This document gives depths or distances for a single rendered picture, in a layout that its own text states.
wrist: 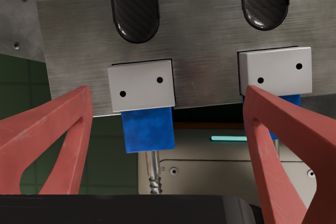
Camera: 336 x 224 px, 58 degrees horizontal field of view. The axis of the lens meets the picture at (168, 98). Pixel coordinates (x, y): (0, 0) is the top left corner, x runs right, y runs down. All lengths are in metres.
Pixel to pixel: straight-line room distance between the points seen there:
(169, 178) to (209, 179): 0.12
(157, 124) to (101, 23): 0.10
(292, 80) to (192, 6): 0.10
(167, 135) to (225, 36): 0.10
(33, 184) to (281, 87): 1.19
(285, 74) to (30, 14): 0.25
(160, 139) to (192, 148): 0.64
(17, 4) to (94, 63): 0.12
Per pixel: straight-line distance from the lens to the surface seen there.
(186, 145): 0.90
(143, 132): 0.26
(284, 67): 0.25
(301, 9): 0.29
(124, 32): 0.27
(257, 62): 0.25
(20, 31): 0.35
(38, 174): 1.32
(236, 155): 0.91
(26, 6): 0.35
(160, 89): 0.24
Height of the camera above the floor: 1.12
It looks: 81 degrees down
